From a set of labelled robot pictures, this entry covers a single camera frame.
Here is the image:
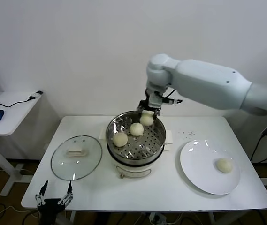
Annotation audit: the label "white round plate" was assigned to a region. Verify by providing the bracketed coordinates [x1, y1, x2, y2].
[179, 140, 241, 195]

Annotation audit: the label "white side desk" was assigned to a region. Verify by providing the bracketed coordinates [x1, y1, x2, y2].
[0, 91, 42, 197]

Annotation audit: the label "cream electric cooker base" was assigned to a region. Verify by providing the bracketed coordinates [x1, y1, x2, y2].
[99, 126, 173, 180]

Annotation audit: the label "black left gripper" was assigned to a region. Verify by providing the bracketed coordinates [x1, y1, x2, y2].
[35, 180, 74, 225]

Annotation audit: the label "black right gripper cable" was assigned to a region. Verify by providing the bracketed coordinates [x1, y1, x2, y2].
[162, 88, 183, 105]

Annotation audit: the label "glass lid with cream handle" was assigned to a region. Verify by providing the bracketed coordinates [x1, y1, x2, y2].
[50, 135, 103, 181]

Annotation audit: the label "black cable with adapter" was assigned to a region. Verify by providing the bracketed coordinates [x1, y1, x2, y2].
[0, 90, 44, 109]

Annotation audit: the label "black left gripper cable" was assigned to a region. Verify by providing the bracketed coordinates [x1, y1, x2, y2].
[22, 210, 41, 225]

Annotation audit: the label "white power strip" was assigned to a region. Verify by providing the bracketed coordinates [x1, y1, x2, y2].
[149, 212, 168, 225]

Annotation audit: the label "stainless steel steamer basket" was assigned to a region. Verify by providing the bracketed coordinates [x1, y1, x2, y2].
[106, 110, 166, 162]

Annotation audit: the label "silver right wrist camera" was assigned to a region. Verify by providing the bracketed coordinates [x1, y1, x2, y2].
[148, 93, 164, 109]

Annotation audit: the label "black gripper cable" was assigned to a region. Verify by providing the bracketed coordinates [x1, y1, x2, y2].
[162, 88, 183, 105]
[22, 210, 41, 225]

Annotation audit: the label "white steamed baozi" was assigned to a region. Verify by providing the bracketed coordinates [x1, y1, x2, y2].
[113, 133, 129, 148]
[215, 157, 233, 174]
[130, 122, 145, 136]
[139, 111, 154, 126]

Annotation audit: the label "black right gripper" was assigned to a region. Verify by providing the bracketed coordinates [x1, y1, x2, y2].
[137, 90, 162, 120]

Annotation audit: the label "dark crumbs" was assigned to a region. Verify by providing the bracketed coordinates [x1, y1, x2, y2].
[177, 130, 196, 139]

